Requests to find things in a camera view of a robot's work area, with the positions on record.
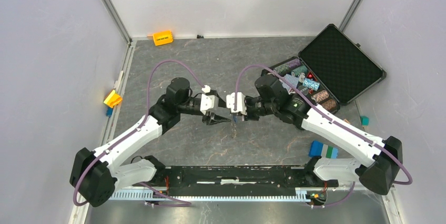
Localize blue green toy bricks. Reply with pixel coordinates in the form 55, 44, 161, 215
308, 140, 338, 159

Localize white toothed cable rail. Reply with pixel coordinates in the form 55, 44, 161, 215
110, 187, 323, 203

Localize purple cable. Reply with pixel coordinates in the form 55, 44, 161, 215
72, 59, 210, 208
234, 64, 413, 209

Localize orange block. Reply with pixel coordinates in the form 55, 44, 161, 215
152, 30, 174, 46
103, 89, 123, 108

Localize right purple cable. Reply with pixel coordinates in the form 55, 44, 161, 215
234, 64, 413, 209

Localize orange block at left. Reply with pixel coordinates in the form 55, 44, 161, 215
103, 89, 123, 108

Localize orange block at back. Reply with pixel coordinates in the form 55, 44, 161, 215
152, 30, 174, 46

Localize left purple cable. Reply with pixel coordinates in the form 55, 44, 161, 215
72, 59, 210, 208

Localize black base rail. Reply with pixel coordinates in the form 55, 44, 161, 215
146, 165, 339, 197

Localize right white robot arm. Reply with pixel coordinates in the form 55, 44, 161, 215
237, 74, 403, 195

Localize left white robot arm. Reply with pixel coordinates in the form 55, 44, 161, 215
69, 77, 230, 207

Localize small blue block left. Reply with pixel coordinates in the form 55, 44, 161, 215
106, 107, 113, 117

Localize teal cube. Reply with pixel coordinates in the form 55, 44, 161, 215
360, 116, 370, 126

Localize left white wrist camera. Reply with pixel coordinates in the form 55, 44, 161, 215
200, 85, 218, 115

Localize black poker chip case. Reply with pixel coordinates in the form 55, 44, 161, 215
270, 24, 387, 113

